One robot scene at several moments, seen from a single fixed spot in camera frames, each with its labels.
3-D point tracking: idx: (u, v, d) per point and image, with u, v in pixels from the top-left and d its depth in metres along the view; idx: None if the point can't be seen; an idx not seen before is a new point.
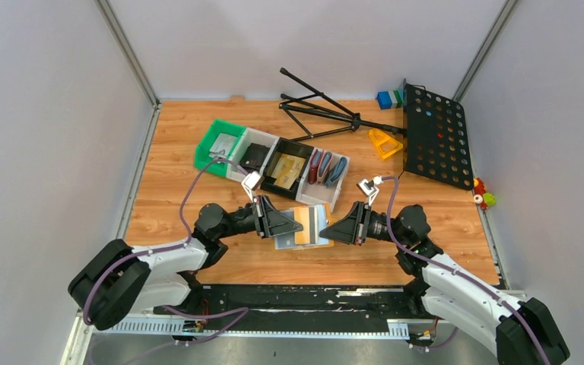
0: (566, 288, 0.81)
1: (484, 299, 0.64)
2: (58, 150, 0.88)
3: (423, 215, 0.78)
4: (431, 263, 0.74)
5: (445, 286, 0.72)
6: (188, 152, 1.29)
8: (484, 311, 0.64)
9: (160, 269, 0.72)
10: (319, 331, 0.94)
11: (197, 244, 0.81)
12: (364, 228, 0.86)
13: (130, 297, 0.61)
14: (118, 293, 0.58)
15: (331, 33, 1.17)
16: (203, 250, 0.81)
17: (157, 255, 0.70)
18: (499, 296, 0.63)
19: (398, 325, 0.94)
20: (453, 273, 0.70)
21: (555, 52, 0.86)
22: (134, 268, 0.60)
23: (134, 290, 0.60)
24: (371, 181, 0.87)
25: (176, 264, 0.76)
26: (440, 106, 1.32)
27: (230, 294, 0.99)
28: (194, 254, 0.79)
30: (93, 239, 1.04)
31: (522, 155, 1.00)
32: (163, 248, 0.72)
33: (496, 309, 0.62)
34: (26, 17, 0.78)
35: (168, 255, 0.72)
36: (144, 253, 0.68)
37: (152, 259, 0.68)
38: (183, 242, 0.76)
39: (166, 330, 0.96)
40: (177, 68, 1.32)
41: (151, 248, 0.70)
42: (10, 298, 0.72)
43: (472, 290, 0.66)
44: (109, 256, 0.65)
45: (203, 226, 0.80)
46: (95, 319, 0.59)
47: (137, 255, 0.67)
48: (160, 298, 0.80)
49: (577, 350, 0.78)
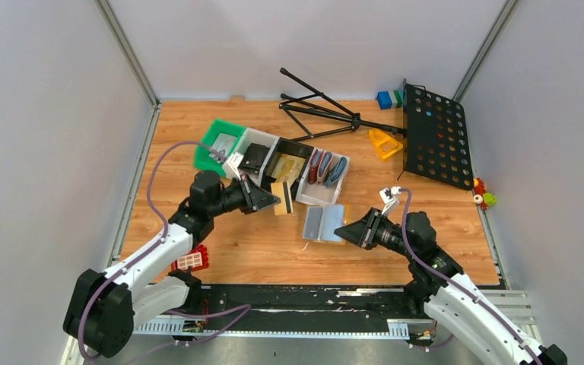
0: (565, 290, 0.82)
1: (505, 338, 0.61)
2: (58, 150, 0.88)
3: (427, 220, 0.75)
4: (450, 284, 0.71)
5: (461, 309, 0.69)
6: (188, 152, 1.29)
8: (501, 348, 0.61)
9: (147, 276, 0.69)
10: (319, 331, 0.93)
11: (178, 230, 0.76)
12: (371, 233, 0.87)
13: (124, 318, 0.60)
14: (110, 322, 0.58)
15: (331, 33, 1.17)
16: (185, 234, 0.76)
17: (134, 268, 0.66)
18: (522, 339, 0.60)
19: (398, 325, 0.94)
20: (474, 300, 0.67)
21: (555, 52, 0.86)
22: (114, 296, 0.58)
23: (125, 312, 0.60)
24: (389, 190, 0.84)
25: (162, 261, 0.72)
26: (440, 106, 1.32)
27: (230, 294, 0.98)
28: (176, 243, 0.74)
30: (93, 239, 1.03)
31: (522, 155, 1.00)
32: (138, 257, 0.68)
33: (517, 351, 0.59)
34: (25, 17, 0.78)
35: (147, 261, 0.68)
36: (119, 274, 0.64)
37: (130, 275, 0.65)
38: (160, 237, 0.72)
39: (166, 330, 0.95)
40: (177, 68, 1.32)
41: (125, 264, 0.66)
42: (10, 298, 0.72)
43: (493, 325, 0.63)
44: (84, 289, 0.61)
45: (199, 188, 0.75)
46: (101, 350, 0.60)
47: (113, 278, 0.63)
48: (163, 305, 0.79)
49: (576, 350, 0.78)
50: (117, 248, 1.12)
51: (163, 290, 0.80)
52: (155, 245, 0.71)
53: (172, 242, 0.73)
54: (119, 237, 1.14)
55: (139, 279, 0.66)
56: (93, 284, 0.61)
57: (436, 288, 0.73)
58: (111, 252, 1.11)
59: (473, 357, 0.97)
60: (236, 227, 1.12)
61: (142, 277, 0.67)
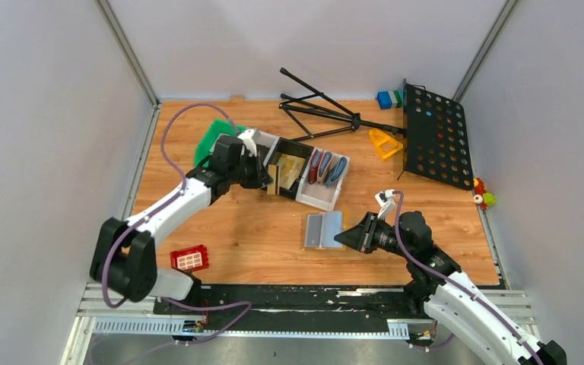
0: (564, 289, 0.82)
1: (503, 334, 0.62)
2: (58, 150, 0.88)
3: (422, 218, 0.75)
4: (448, 283, 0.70)
5: (459, 307, 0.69)
6: (188, 152, 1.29)
8: (499, 345, 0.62)
9: (168, 227, 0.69)
10: (319, 331, 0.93)
11: (197, 183, 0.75)
12: (369, 236, 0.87)
13: (148, 264, 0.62)
14: (135, 266, 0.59)
15: (331, 33, 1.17)
16: (204, 188, 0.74)
17: (155, 217, 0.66)
18: (519, 335, 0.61)
19: (398, 325, 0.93)
20: (472, 298, 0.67)
21: (555, 51, 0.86)
22: (138, 241, 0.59)
23: (149, 258, 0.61)
24: (384, 193, 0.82)
25: (181, 214, 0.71)
26: (440, 106, 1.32)
27: (230, 294, 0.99)
28: (195, 197, 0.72)
30: (93, 239, 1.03)
31: (522, 154, 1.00)
32: (160, 207, 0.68)
33: (515, 347, 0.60)
34: (25, 17, 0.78)
35: (167, 213, 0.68)
36: (141, 221, 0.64)
37: (152, 223, 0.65)
38: (179, 189, 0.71)
39: (166, 330, 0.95)
40: (177, 68, 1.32)
41: (147, 213, 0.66)
42: (11, 298, 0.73)
43: (491, 322, 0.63)
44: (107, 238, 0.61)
45: (224, 144, 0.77)
46: (127, 296, 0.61)
47: (135, 225, 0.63)
48: (172, 287, 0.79)
49: (576, 350, 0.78)
50: None
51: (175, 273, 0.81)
52: (174, 198, 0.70)
53: (190, 195, 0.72)
54: None
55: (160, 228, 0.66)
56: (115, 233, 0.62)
57: (434, 287, 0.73)
58: None
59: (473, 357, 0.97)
60: (235, 227, 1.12)
61: (163, 227, 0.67)
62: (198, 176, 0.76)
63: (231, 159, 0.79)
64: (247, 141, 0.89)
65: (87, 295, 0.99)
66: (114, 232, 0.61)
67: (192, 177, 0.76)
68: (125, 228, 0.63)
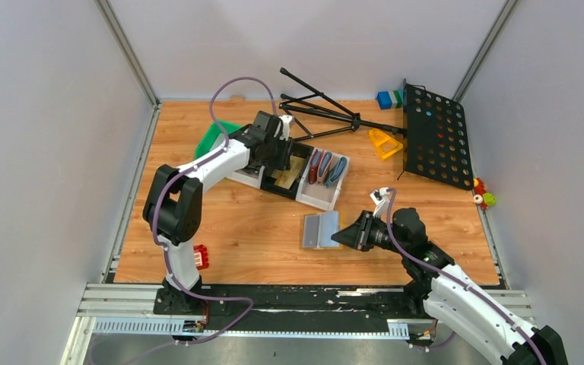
0: (565, 289, 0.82)
1: (496, 322, 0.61)
2: (58, 150, 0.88)
3: (417, 214, 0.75)
4: (442, 274, 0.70)
5: (454, 299, 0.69)
6: (189, 152, 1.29)
8: (495, 333, 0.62)
9: (212, 179, 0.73)
10: (319, 331, 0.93)
11: (238, 144, 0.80)
12: (365, 234, 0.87)
13: (197, 207, 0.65)
14: (184, 208, 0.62)
15: (331, 33, 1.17)
16: (245, 148, 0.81)
17: (203, 167, 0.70)
18: (513, 322, 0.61)
19: (398, 325, 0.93)
20: (466, 289, 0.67)
21: (555, 52, 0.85)
22: (188, 185, 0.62)
23: (198, 201, 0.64)
24: (379, 192, 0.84)
25: (224, 169, 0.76)
26: (440, 106, 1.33)
27: (230, 294, 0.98)
28: (237, 155, 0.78)
30: (93, 239, 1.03)
31: (522, 154, 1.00)
32: (206, 161, 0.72)
33: (509, 334, 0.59)
34: (25, 15, 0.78)
35: (214, 166, 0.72)
36: (191, 169, 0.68)
37: (200, 172, 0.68)
38: (223, 147, 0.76)
39: (166, 330, 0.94)
40: (178, 68, 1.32)
41: (195, 163, 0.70)
42: (10, 298, 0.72)
43: (485, 310, 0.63)
44: (160, 181, 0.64)
45: (266, 115, 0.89)
46: (176, 235, 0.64)
47: (186, 172, 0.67)
48: (186, 262, 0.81)
49: (576, 350, 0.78)
50: (117, 248, 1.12)
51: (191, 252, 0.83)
52: (218, 154, 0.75)
53: (233, 153, 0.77)
54: (119, 237, 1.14)
55: (206, 179, 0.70)
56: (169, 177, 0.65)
57: (429, 282, 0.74)
58: (112, 251, 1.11)
59: (473, 357, 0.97)
60: (235, 228, 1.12)
61: (209, 177, 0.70)
62: (238, 139, 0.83)
63: (270, 128, 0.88)
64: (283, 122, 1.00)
65: (87, 295, 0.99)
66: (167, 176, 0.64)
67: (233, 138, 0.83)
68: (177, 173, 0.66)
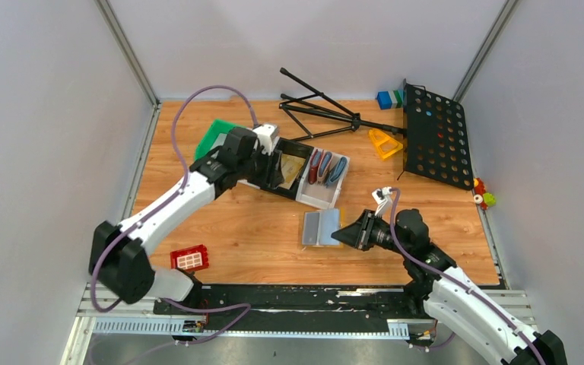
0: (564, 289, 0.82)
1: (499, 325, 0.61)
2: (58, 150, 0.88)
3: (420, 216, 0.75)
4: (444, 277, 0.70)
5: (455, 302, 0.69)
6: (188, 152, 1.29)
8: (496, 337, 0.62)
9: (166, 228, 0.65)
10: (319, 331, 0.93)
11: (198, 179, 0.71)
12: (366, 233, 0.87)
13: (140, 270, 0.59)
14: (124, 276, 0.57)
15: (330, 33, 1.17)
16: (207, 185, 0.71)
17: (150, 220, 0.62)
18: (515, 326, 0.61)
19: (398, 325, 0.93)
20: (468, 291, 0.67)
21: (555, 52, 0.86)
22: (127, 250, 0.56)
23: (140, 265, 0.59)
24: (382, 191, 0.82)
25: (181, 214, 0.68)
26: (440, 106, 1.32)
27: (230, 295, 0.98)
28: (197, 195, 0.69)
30: (93, 239, 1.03)
31: (522, 154, 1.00)
32: (155, 211, 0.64)
33: (511, 338, 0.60)
34: (26, 17, 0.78)
35: (163, 216, 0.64)
36: (134, 226, 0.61)
37: (145, 230, 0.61)
38: (178, 189, 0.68)
39: (166, 330, 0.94)
40: (178, 68, 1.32)
41: (141, 217, 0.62)
42: (11, 299, 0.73)
43: (487, 314, 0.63)
44: (100, 243, 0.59)
45: (239, 135, 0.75)
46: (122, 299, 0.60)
47: (128, 232, 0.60)
48: (166, 288, 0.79)
49: (577, 351, 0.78)
50: None
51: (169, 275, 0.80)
52: (172, 198, 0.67)
53: (191, 193, 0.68)
54: None
55: (156, 232, 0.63)
56: (109, 236, 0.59)
57: (430, 284, 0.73)
58: None
59: (473, 357, 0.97)
60: (235, 227, 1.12)
61: (157, 231, 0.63)
62: (202, 170, 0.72)
63: (241, 153, 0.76)
64: (264, 137, 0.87)
65: (87, 295, 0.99)
66: (107, 236, 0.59)
67: (196, 169, 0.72)
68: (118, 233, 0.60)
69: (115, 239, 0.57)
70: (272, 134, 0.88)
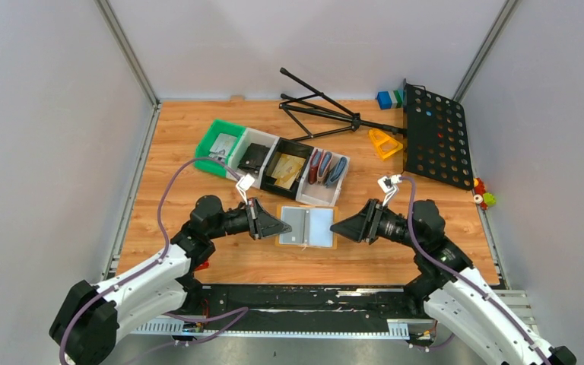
0: (563, 290, 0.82)
1: (515, 338, 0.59)
2: (58, 150, 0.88)
3: (436, 210, 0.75)
4: (459, 280, 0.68)
5: (469, 306, 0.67)
6: (189, 152, 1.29)
8: (509, 348, 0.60)
9: (139, 295, 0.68)
10: (319, 331, 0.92)
11: (177, 252, 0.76)
12: (374, 226, 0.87)
13: (106, 334, 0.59)
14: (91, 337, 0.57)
15: (330, 33, 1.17)
16: (184, 258, 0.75)
17: (125, 286, 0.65)
18: (532, 341, 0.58)
19: (398, 325, 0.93)
20: (484, 298, 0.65)
21: (555, 52, 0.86)
22: (101, 311, 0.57)
23: (108, 329, 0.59)
24: (389, 180, 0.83)
25: (156, 283, 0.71)
26: (440, 106, 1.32)
27: (230, 294, 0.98)
28: (173, 266, 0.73)
30: (93, 239, 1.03)
31: (522, 155, 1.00)
32: (132, 276, 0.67)
33: (527, 353, 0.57)
34: (25, 16, 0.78)
35: (140, 282, 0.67)
36: (109, 290, 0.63)
37: (120, 293, 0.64)
38: (157, 258, 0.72)
39: (166, 330, 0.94)
40: (177, 68, 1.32)
41: (118, 280, 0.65)
42: (11, 298, 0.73)
43: (503, 325, 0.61)
44: (74, 301, 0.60)
45: (201, 212, 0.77)
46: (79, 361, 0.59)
47: (103, 294, 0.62)
48: (156, 312, 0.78)
49: (578, 352, 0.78)
50: (117, 249, 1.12)
51: (158, 298, 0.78)
52: (150, 267, 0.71)
53: (169, 264, 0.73)
54: (119, 238, 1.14)
55: (129, 298, 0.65)
56: (86, 295, 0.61)
57: (442, 281, 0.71)
58: (112, 251, 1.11)
59: (472, 358, 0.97)
60: None
61: (131, 296, 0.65)
62: (182, 243, 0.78)
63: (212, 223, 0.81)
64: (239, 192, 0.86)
65: None
66: (82, 297, 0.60)
67: (176, 243, 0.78)
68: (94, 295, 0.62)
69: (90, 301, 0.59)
70: (247, 186, 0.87)
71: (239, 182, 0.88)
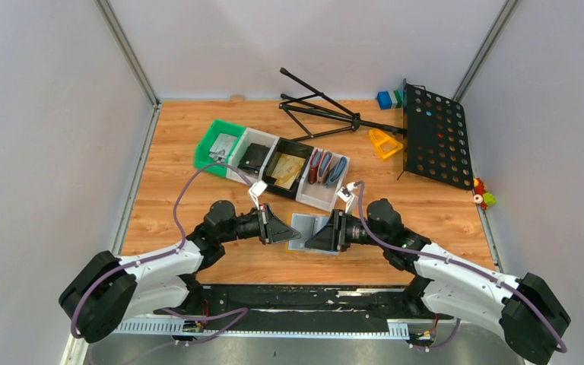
0: (563, 290, 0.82)
1: (482, 284, 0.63)
2: (58, 150, 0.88)
3: (389, 205, 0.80)
4: (421, 255, 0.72)
5: (439, 275, 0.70)
6: (189, 152, 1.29)
8: (484, 295, 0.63)
9: (152, 277, 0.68)
10: (319, 331, 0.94)
11: (192, 248, 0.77)
12: (343, 233, 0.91)
13: (120, 307, 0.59)
14: (105, 307, 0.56)
15: (330, 33, 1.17)
16: (198, 253, 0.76)
17: (146, 265, 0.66)
18: (497, 278, 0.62)
19: (398, 325, 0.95)
20: (446, 261, 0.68)
21: (555, 52, 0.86)
22: (121, 282, 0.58)
23: (123, 303, 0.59)
24: (347, 188, 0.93)
25: (169, 271, 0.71)
26: (440, 106, 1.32)
27: (230, 294, 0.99)
28: (188, 259, 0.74)
30: (93, 239, 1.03)
31: (522, 155, 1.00)
32: (152, 256, 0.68)
33: (496, 291, 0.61)
34: (26, 16, 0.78)
35: (158, 265, 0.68)
36: (131, 265, 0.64)
37: (141, 270, 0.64)
38: (176, 248, 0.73)
39: (166, 330, 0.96)
40: (177, 68, 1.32)
41: (139, 258, 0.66)
42: (10, 297, 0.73)
43: (469, 275, 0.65)
44: (95, 268, 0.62)
45: (212, 217, 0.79)
46: (84, 332, 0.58)
47: (124, 267, 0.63)
48: (154, 306, 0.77)
49: (581, 352, 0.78)
50: (117, 248, 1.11)
51: (161, 290, 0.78)
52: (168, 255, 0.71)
53: (184, 256, 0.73)
54: (119, 237, 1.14)
55: (146, 277, 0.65)
56: (106, 265, 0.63)
57: (412, 267, 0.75)
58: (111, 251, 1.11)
59: (473, 358, 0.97)
60: None
61: (147, 277, 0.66)
62: (195, 241, 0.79)
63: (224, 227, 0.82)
64: (252, 195, 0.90)
65: None
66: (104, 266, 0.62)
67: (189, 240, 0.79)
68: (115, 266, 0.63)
69: (113, 269, 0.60)
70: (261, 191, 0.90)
71: (251, 188, 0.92)
